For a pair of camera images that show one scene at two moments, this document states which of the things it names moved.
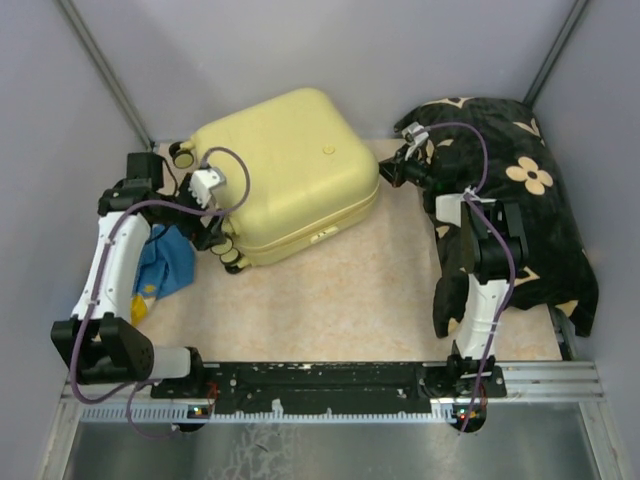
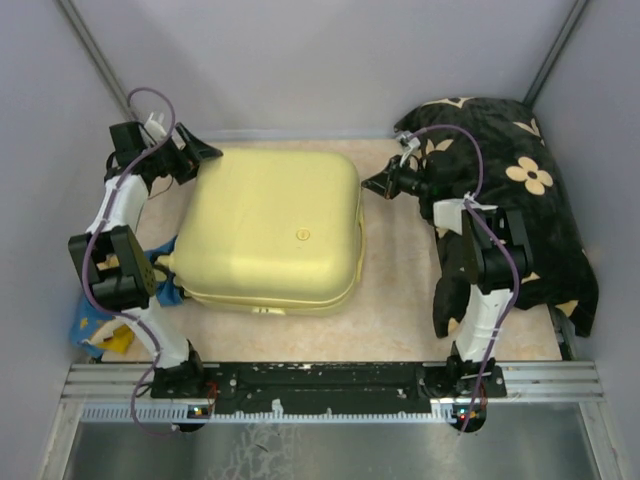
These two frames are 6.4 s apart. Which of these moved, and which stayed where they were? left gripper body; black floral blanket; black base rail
Moved: left gripper body
Stayed: black base rail; black floral blanket
